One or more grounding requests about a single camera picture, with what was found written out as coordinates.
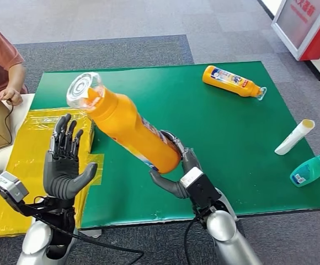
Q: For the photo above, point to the orange bottle with clear cap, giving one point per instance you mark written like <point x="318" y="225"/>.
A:
<point x="127" y="124"/>
<point x="229" y="81"/>

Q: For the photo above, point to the person's hand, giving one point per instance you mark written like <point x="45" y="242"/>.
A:
<point x="11" y="96"/>

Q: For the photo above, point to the red white framed sign cabinet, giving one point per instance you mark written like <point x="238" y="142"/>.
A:
<point x="303" y="22"/>

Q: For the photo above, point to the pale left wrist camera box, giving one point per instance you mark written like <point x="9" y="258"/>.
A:
<point x="9" y="185"/>

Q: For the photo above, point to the teal plastic bottle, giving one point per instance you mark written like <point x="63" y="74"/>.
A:
<point x="308" y="171"/>

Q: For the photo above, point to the yellow plastic wrapped cardboard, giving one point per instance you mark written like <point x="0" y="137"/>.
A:
<point x="30" y="146"/>

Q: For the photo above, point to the green table mat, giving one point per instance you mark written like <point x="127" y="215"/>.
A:
<point x="232" y="146"/>

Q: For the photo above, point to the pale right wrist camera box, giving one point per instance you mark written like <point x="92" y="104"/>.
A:
<point x="201" y="188"/>

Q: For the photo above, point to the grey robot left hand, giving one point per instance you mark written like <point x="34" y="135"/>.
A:
<point x="60" y="175"/>

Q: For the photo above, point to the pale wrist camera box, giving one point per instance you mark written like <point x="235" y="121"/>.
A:
<point x="9" y="185"/>
<point x="201" y="188"/>

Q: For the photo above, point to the white tube bottle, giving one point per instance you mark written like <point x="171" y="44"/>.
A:
<point x="293" y="138"/>

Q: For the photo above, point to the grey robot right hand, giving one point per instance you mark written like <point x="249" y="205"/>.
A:
<point x="190" y="161"/>

